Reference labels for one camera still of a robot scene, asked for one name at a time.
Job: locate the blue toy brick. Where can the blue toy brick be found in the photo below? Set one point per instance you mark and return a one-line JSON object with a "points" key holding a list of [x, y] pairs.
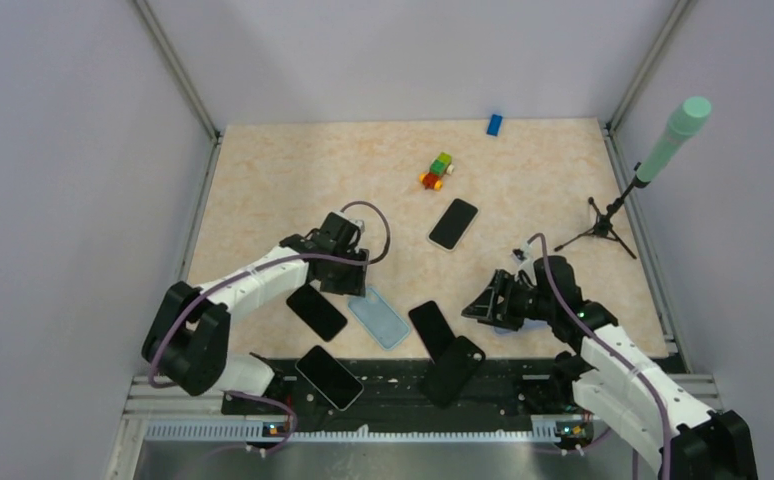
{"points": [[494, 125]]}

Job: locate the mint green microphone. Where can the mint green microphone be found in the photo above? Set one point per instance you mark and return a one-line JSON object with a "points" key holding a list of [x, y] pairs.
{"points": [[684, 123]]}

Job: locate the black phone case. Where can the black phone case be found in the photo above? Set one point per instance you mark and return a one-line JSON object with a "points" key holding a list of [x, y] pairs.
{"points": [[444, 380]]}

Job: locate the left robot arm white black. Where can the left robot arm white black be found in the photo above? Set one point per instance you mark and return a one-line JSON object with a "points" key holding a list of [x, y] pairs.
{"points": [[187, 345]]}

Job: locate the black tripod stand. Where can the black tripod stand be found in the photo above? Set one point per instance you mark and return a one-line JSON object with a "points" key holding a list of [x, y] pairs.
{"points": [[602, 226]]}

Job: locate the silver-edged black phone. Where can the silver-edged black phone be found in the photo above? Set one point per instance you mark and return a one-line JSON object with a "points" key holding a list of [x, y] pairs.
{"points": [[330, 378]]}

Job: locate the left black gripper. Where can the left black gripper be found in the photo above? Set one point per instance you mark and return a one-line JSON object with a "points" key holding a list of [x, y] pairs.
{"points": [[354, 284]]}

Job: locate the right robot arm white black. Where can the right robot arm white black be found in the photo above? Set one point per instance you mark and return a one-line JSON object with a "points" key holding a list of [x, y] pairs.
{"points": [[605, 373]]}

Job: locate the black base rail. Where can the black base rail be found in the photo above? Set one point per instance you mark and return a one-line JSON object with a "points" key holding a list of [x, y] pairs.
{"points": [[502, 394]]}

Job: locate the colourful toy block car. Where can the colourful toy block car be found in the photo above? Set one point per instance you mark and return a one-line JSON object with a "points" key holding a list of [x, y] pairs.
{"points": [[440, 167]]}

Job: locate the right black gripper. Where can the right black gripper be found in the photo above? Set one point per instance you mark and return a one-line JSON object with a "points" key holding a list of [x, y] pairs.
{"points": [[487, 307]]}

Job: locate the light blue phone case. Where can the light blue phone case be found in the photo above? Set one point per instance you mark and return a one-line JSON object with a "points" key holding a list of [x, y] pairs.
{"points": [[382, 322]]}

